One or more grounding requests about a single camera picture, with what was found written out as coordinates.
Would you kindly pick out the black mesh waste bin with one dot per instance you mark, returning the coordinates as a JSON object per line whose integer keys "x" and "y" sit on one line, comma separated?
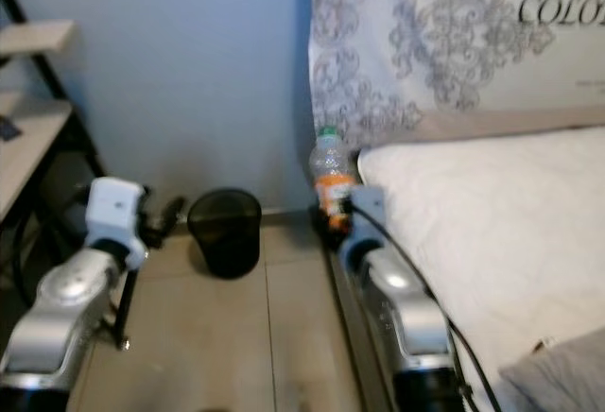
{"x": 227, "y": 237}

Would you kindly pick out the wooden desk black frame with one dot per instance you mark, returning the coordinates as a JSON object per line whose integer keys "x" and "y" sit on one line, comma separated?
{"x": 28, "y": 147}

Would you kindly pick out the clear bottle orange label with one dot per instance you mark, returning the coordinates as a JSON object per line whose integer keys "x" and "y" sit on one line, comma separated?
{"x": 329, "y": 162}

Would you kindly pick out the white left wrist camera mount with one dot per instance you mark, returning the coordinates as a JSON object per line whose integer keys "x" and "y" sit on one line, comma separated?
{"x": 115, "y": 209}

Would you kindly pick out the small dark card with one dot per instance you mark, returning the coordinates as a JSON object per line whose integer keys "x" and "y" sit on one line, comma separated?
{"x": 9, "y": 129}

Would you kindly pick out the white quilted mattress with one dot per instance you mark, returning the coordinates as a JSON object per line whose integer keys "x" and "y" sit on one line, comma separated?
{"x": 482, "y": 232}

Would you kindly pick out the grey patterned bed base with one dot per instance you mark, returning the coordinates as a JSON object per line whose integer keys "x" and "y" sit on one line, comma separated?
{"x": 359, "y": 355}

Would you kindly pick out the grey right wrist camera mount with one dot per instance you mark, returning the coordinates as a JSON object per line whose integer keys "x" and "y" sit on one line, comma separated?
{"x": 367, "y": 209}

